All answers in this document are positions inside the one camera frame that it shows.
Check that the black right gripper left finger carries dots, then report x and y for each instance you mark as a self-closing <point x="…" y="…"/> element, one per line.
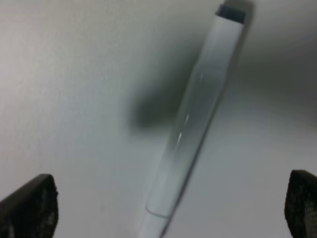
<point x="31" y="211"/>

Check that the white marker pen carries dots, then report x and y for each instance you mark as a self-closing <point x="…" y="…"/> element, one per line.
<point x="203" y="91"/>

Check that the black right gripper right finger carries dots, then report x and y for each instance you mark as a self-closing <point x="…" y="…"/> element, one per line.
<point x="300" y="208"/>

